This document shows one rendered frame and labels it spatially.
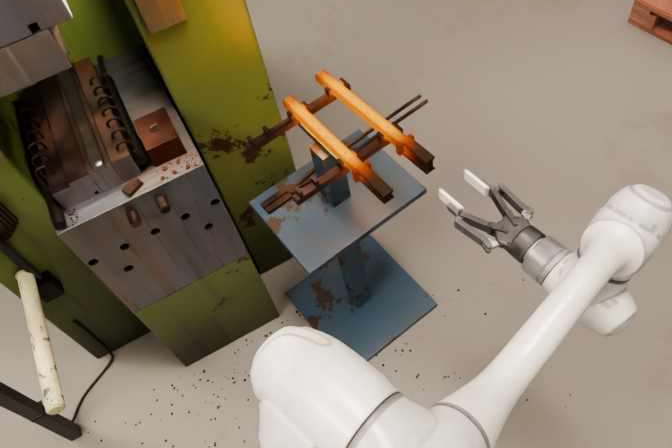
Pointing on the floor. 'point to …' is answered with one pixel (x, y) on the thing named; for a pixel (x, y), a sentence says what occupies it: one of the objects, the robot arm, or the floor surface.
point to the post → (16, 402)
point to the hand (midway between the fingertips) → (461, 190)
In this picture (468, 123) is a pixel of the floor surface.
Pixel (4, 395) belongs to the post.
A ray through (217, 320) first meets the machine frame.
